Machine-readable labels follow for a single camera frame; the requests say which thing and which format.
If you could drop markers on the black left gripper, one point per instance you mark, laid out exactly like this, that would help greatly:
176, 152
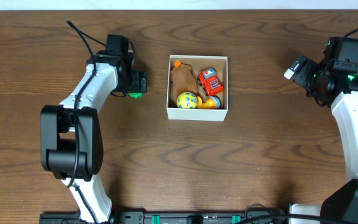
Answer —
138, 84

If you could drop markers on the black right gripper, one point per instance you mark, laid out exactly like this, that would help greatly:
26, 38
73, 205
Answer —
305, 76

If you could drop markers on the green ridged toy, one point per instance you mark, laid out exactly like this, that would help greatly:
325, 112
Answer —
135, 95

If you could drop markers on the brown plush toy with carrot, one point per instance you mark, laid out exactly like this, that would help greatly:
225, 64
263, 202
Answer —
182, 79

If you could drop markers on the yellow ball with blue marks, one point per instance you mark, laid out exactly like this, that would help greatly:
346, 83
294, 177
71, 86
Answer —
187, 100

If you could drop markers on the red toy fire truck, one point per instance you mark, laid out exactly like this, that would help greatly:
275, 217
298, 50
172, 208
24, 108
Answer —
208, 79

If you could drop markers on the yellow rubber duck toy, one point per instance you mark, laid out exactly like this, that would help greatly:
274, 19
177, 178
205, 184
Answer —
212, 103

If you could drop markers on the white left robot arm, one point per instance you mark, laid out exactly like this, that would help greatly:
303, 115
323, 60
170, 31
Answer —
70, 134

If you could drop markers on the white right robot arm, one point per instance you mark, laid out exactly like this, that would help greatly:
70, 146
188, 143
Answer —
341, 206

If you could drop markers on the white cardboard box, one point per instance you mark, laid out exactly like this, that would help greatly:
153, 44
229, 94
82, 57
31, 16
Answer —
199, 63

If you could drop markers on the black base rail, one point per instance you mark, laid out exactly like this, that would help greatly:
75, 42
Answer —
143, 217

